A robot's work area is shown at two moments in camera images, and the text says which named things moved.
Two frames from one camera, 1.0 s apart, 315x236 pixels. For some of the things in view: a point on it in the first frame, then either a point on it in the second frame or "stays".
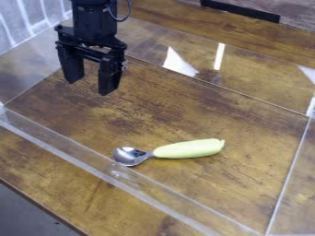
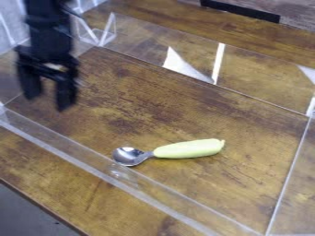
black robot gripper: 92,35 to 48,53
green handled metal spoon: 182,149 stays
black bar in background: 251,13 stays
